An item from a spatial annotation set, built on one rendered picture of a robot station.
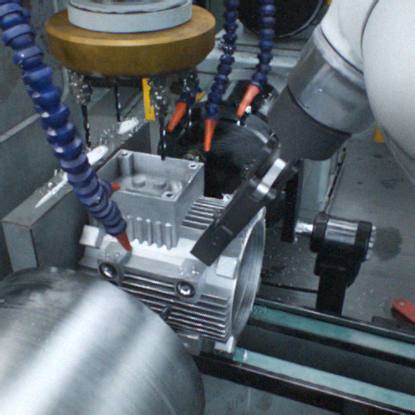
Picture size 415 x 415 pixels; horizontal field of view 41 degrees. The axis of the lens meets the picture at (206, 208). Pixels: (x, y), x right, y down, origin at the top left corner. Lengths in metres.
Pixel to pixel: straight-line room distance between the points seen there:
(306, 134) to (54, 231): 0.32
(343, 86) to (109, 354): 0.28
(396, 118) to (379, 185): 1.11
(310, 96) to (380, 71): 0.15
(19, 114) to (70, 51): 0.24
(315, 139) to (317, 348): 0.40
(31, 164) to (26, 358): 0.41
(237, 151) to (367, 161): 0.69
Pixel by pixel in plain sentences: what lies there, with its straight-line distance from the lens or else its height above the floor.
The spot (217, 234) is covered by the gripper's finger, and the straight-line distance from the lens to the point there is 0.60.
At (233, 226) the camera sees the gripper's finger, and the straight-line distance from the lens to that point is 0.56.
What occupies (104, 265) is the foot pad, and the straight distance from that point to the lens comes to 0.68.
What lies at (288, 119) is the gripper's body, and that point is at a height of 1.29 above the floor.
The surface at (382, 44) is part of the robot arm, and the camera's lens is 0.35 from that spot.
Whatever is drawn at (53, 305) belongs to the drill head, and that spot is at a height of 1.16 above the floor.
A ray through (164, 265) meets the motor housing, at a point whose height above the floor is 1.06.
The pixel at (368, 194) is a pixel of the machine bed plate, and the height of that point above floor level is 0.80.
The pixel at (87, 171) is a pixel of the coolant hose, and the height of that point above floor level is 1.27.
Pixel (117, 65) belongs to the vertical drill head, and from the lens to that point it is 0.55.
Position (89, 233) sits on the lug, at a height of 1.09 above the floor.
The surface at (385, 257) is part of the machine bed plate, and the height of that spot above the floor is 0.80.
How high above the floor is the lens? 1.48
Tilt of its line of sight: 33 degrees down
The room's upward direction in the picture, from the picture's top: straight up
